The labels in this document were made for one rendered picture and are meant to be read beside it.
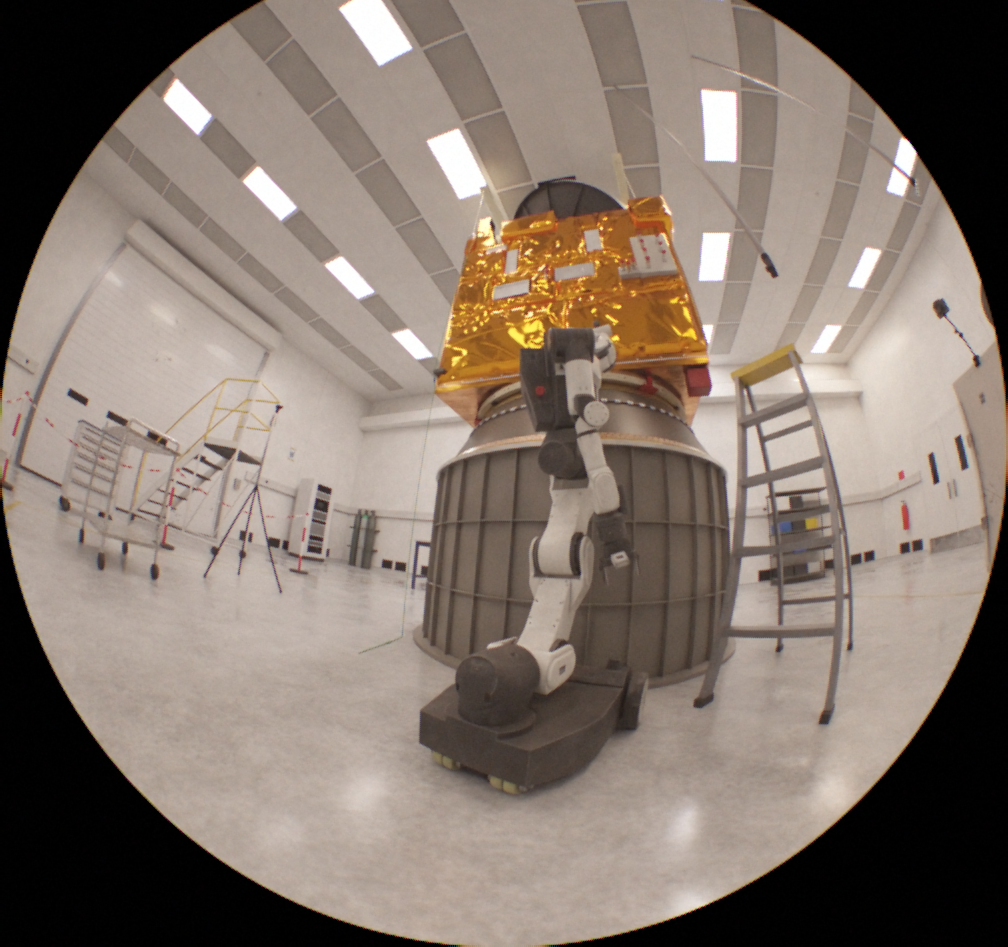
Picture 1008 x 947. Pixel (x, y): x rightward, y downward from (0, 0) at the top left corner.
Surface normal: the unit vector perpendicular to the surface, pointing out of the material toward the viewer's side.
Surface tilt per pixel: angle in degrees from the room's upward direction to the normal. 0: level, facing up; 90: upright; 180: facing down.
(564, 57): 180
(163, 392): 90
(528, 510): 90
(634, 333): 91
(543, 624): 60
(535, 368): 100
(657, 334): 90
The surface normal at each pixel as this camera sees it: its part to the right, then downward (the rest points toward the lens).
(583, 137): -0.07, 0.93
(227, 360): 0.94, -0.06
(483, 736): -0.51, -0.34
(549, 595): -0.40, -0.76
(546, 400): -0.04, -0.19
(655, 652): 0.15, -0.34
